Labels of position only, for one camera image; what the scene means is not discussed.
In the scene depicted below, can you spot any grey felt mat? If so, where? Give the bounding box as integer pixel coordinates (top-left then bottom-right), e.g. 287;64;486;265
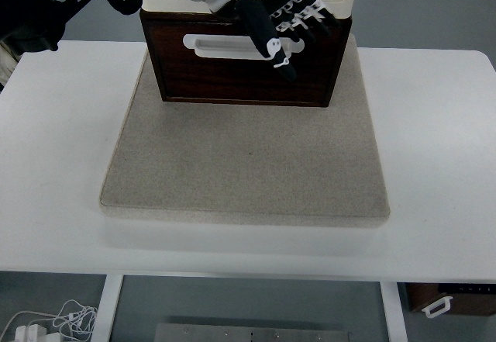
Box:
99;33;391;229

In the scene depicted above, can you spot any black flat device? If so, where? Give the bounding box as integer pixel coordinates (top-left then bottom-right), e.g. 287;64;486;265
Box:
437;284;496;295

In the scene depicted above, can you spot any white charger plug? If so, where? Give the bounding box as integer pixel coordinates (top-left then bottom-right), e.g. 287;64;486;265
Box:
14;324;47;342

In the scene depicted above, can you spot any white box handle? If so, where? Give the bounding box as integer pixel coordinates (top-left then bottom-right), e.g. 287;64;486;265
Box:
421;296;454;320

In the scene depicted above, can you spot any brown wooden box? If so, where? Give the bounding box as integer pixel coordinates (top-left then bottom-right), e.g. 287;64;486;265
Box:
406;282;496;318

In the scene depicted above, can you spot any dark brown wooden drawer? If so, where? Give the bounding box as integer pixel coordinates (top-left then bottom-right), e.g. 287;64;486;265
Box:
149;18;346;105

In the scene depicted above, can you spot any grey metal plate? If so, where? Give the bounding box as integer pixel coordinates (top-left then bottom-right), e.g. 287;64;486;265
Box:
154;323;352;342

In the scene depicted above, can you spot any white cable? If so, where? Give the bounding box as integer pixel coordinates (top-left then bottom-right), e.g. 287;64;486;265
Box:
0;299;98;342

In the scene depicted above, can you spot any white table leg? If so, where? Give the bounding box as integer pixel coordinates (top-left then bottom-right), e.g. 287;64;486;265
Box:
379;282;408;342
92;275;125;342

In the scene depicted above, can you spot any white drawer handle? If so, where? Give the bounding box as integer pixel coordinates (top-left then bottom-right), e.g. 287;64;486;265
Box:
181;33;305;61

